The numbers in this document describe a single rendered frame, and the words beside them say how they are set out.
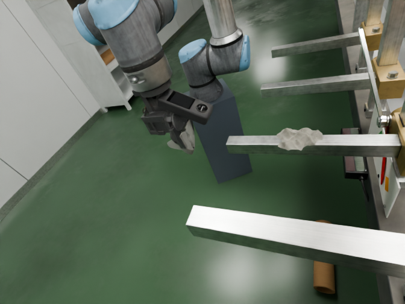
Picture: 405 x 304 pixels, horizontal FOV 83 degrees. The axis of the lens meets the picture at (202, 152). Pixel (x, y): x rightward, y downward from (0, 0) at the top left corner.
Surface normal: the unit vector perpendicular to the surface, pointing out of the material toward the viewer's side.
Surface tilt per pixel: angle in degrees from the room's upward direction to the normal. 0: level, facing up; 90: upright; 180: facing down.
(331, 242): 0
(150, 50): 90
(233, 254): 0
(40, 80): 90
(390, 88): 90
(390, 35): 90
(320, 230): 0
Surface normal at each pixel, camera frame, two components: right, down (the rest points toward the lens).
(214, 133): 0.19, 0.62
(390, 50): -0.32, 0.71
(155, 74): 0.52, 0.45
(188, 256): -0.29, -0.70
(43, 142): 0.90, 0.01
